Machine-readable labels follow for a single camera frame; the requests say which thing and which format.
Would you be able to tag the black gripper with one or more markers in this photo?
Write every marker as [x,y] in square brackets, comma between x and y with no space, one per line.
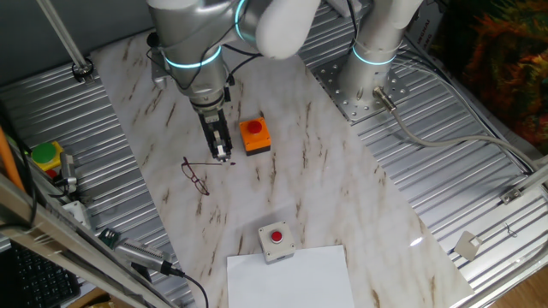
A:
[210,117]

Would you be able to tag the dark red frame glasses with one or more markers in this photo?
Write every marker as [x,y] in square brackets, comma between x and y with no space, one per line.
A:
[194,179]

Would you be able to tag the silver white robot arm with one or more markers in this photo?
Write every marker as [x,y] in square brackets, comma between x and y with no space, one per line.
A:
[372,43]

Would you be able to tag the orange box red button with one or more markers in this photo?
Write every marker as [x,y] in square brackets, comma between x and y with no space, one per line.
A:
[254,137]

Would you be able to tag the marble pattern table mat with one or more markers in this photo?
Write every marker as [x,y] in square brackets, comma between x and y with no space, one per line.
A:
[321,192]

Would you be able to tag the grey box red button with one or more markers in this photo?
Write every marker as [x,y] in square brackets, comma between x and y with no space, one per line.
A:
[51,173]
[276,248]

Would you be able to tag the silver metal cylinder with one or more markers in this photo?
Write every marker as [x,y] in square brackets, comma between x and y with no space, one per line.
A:
[67,167]

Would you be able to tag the white paper sheet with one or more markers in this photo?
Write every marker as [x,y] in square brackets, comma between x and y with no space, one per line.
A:
[291,282]

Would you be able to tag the yellow box green button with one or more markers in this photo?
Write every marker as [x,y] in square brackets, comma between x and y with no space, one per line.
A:
[44,152]

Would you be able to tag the orange pole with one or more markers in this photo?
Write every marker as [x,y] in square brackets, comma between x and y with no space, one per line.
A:
[8,160]

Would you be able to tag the black keyboard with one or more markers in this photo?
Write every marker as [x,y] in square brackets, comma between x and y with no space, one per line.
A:
[34,282]

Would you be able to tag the white printed box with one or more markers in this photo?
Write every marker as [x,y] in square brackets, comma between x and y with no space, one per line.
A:
[424,25]

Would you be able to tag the small grey plate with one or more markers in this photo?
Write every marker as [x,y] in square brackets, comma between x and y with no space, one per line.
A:
[466,246]

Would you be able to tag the colourful patterned cloth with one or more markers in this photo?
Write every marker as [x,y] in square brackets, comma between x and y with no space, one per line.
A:
[505,55]

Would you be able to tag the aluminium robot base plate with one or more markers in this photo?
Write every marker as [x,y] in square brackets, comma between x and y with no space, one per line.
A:
[342,102]

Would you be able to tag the silver finned camera device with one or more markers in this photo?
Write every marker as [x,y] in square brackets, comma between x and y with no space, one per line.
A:
[141,254]

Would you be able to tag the aluminium frame bar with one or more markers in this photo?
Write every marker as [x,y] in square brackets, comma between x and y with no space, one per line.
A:
[535,177]
[64,244]

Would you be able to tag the aluminium frame post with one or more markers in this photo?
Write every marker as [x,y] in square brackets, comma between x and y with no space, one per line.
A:
[60,34]

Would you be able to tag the metal corner bracket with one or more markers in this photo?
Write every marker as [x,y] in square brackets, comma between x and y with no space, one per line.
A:
[511,195]

